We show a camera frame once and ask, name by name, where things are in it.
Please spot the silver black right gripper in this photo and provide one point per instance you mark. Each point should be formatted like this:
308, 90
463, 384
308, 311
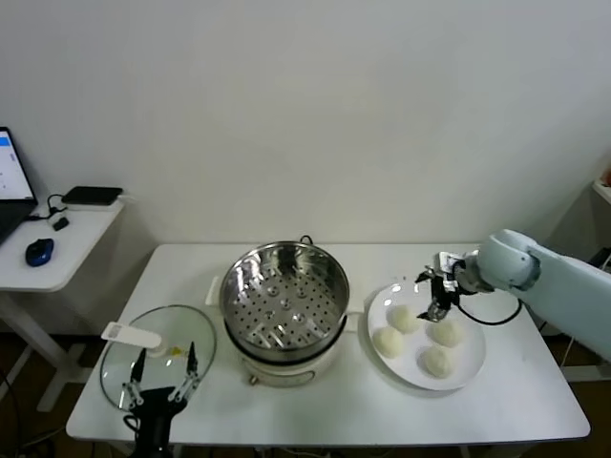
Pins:
448, 272

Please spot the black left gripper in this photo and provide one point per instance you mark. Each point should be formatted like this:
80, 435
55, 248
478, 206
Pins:
160, 405

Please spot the white steamed baozi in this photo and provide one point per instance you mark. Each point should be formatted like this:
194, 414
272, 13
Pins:
387, 342
403, 320
436, 362
448, 334

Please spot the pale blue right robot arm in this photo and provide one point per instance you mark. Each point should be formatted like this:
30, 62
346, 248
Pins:
563, 286

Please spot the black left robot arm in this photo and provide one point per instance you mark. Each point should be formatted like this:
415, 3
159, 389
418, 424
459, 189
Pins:
153, 439

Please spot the stainless steel steamer basket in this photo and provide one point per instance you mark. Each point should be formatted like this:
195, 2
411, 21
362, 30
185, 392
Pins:
238, 281

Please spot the white round plate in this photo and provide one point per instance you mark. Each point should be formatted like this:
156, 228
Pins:
468, 362

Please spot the cream electric cooker base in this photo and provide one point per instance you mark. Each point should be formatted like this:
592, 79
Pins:
281, 372

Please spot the white rounded side desk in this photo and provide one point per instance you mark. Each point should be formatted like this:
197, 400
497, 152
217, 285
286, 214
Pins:
71, 257

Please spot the blue computer mouse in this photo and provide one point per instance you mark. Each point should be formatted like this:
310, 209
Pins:
40, 252

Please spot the small black adapter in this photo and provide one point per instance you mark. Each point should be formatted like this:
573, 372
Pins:
59, 223

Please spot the flat black box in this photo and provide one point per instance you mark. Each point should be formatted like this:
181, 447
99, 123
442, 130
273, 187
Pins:
93, 194

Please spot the black laptop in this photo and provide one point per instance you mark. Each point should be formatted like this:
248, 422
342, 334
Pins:
9, 214

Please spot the white desk frame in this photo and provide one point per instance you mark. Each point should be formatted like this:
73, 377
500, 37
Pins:
604, 191

